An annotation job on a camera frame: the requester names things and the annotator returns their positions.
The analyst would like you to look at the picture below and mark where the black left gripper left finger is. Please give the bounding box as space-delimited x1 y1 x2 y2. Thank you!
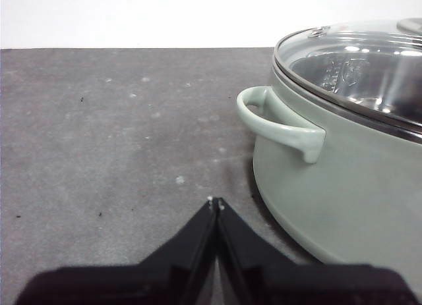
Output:
15 196 219 305

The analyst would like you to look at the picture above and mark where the glass lid with green knob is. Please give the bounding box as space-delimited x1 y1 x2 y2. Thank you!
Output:
273 17 422 135

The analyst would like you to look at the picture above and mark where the pale green electric steamer pot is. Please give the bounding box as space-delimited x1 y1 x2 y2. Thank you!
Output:
235 47 422 273

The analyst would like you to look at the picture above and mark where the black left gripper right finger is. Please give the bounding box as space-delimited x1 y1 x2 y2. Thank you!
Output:
216 196 413 305

